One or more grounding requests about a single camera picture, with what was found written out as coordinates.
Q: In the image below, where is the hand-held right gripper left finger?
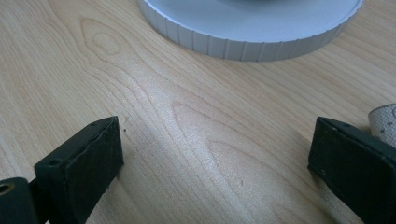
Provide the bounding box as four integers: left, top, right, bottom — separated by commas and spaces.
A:
34, 116, 125, 224

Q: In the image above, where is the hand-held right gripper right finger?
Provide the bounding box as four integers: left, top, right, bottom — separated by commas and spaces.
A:
307, 116, 396, 224

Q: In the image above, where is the white mesh cloth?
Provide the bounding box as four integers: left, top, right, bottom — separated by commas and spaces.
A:
367, 104, 396, 147

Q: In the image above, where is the white ribbed round tray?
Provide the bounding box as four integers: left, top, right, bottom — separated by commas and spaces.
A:
136, 0, 365, 63

